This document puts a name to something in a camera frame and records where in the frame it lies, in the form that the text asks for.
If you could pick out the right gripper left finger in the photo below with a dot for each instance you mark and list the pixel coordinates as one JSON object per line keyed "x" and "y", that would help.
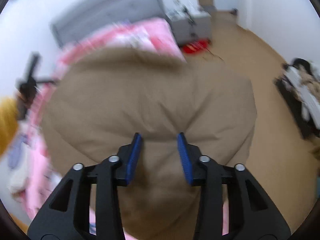
{"x": 84, "y": 205}

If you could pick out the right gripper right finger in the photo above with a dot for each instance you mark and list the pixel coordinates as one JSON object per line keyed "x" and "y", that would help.
{"x": 233, "y": 205}

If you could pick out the brown hooded puffer jacket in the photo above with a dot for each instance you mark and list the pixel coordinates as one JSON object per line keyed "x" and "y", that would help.
{"x": 110, "y": 94}

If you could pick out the lavender knit sweater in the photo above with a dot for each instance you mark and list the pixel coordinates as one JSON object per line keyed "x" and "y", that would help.
{"x": 15, "y": 153}

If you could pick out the pink cartoon fleece blanket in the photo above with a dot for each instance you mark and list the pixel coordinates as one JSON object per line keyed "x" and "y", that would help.
{"x": 152, "y": 35}

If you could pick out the grey upholstered headboard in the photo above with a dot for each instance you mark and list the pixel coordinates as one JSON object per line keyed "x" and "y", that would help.
{"x": 86, "y": 16}

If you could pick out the red item on floor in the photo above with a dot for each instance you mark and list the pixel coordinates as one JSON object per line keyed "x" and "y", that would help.
{"x": 196, "y": 47}

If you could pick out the grey bedside table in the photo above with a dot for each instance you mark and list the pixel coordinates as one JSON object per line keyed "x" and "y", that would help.
{"x": 190, "y": 25}

